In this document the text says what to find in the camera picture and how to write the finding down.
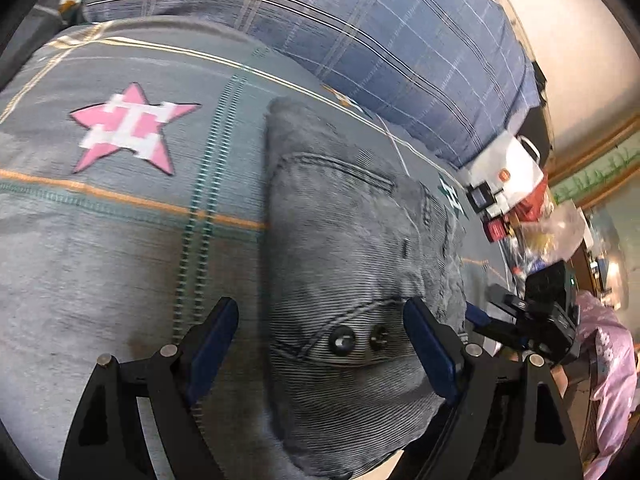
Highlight red plastic bag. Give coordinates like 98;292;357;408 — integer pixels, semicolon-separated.
515;180;551;223

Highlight white paper bag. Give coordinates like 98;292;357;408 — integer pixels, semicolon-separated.
470;132;546;206

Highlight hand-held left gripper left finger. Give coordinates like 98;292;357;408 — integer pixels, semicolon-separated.
57;296;240;480

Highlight black device with blue label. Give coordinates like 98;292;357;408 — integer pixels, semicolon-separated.
467;185;496;211

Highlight clear plastic bag of bottles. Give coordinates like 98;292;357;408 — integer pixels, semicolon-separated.
505;200;586;281

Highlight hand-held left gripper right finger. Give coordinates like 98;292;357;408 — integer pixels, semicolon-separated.
402;296;585;480

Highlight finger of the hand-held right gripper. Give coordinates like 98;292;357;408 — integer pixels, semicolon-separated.
487;284;530;318
465;302;526;351

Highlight grey denim pants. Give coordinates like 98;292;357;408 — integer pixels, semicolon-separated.
262;96;468;480

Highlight dark cloth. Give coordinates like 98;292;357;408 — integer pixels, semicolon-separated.
525;62;556;161

